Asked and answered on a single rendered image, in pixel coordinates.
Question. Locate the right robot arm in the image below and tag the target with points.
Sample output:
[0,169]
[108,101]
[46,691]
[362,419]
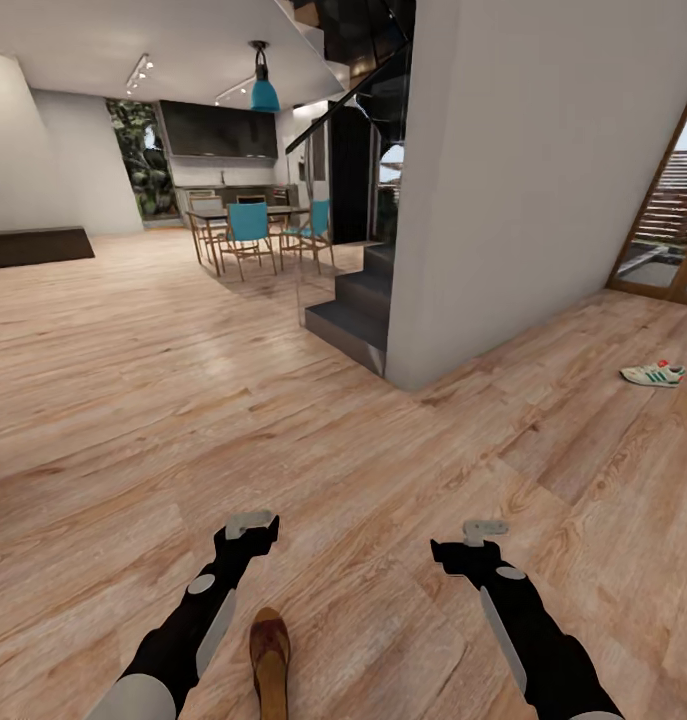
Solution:
[553,670]

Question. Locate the sandal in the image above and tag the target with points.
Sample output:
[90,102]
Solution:
[270,651]

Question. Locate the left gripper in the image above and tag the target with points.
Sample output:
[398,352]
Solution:
[256,541]

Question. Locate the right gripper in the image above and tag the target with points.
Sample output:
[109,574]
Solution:
[458,558]

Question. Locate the stairs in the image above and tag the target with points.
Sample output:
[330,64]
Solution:
[345,172]

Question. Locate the gym shoe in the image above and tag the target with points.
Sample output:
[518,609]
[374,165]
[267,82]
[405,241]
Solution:
[659,374]

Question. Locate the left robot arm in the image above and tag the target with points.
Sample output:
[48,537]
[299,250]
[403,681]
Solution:
[172,659]

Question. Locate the fridge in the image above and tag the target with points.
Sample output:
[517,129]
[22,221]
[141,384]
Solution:
[305,116]

